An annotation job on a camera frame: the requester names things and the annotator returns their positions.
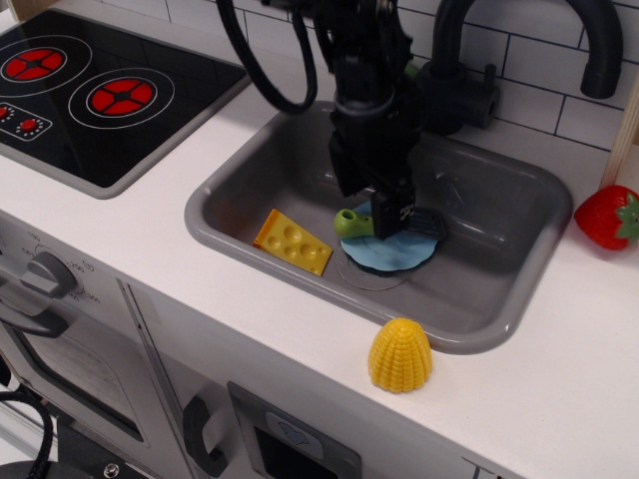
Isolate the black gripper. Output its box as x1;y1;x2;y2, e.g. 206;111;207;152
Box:
329;94;423;240

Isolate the green handled grey spatula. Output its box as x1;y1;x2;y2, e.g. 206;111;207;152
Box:
333;208;446;240

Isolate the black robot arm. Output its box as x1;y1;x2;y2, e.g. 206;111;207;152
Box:
271;1;422;240

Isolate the blue round plate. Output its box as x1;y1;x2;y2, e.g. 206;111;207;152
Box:
339;203;438;272

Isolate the grey plastic sink basin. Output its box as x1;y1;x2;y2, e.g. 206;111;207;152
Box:
185;102;572;354

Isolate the yellow cheese wedge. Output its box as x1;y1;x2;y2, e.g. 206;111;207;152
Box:
253;209;332;276

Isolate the dark grey faucet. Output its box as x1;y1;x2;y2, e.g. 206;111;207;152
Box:
415;0;623;136

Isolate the green round toy object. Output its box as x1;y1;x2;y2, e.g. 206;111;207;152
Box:
404;62;419;80

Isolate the yellow corn cob piece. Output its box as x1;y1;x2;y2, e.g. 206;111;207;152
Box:
367;317;433;393

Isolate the red toy strawberry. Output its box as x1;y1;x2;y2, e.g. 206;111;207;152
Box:
574;185;638;250

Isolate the grey dishwasher control panel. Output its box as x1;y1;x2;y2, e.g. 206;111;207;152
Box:
227;382;362;479

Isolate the black toy stove top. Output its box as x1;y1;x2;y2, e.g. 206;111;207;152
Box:
1;9;250;199

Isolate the grey oven knob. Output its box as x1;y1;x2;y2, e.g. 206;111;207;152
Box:
20;251;78;298

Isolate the black braided cable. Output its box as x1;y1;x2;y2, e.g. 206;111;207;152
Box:
215;0;320;113

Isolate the wooden shelf post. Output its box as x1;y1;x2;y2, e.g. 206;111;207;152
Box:
599;77;638;192

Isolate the dark grey cabinet handle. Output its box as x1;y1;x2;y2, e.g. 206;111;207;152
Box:
182;396;229;478

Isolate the grey oven door handle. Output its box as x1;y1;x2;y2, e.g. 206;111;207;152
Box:
1;277;69;338

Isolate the black cable lower left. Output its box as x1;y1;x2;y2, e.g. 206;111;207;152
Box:
0;391;55;479

